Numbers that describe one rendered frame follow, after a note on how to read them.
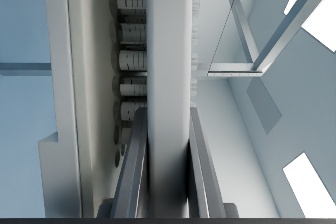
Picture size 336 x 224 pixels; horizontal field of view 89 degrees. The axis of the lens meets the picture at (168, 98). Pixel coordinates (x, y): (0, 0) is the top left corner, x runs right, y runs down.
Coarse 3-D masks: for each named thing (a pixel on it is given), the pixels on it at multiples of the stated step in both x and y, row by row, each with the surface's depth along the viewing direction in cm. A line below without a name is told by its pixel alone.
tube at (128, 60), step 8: (112, 56) 11; (120, 56) 11; (128, 56) 11; (136, 56) 11; (144, 56) 11; (192, 56) 11; (112, 64) 11; (120, 64) 11; (128, 64) 11; (136, 64) 11; (144, 64) 11; (192, 64) 11
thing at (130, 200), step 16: (144, 112) 10; (144, 128) 9; (128, 144) 8; (144, 144) 8; (128, 160) 7; (144, 160) 7; (128, 176) 6; (144, 176) 7; (128, 192) 6; (144, 192) 7; (112, 208) 6; (128, 208) 6; (144, 208) 7
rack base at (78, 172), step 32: (64, 0) 7; (96, 0) 9; (64, 32) 7; (96, 32) 9; (64, 64) 7; (96, 64) 9; (64, 96) 8; (96, 96) 9; (64, 128) 8; (96, 128) 9; (64, 160) 8; (96, 160) 9; (64, 192) 8; (96, 192) 9
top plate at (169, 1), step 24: (168, 0) 7; (168, 24) 7; (168, 48) 7; (168, 72) 7; (168, 96) 8; (168, 120) 8; (168, 144) 8; (168, 168) 8; (168, 192) 8; (168, 216) 8
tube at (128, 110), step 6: (120, 102) 12; (126, 102) 12; (132, 102) 12; (138, 102) 12; (144, 102) 12; (192, 102) 12; (114, 108) 11; (120, 108) 12; (126, 108) 12; (132, 108) 12; (114, 114) 11; (120, 114) 12; (126, 114) 11; (132, 114) 12
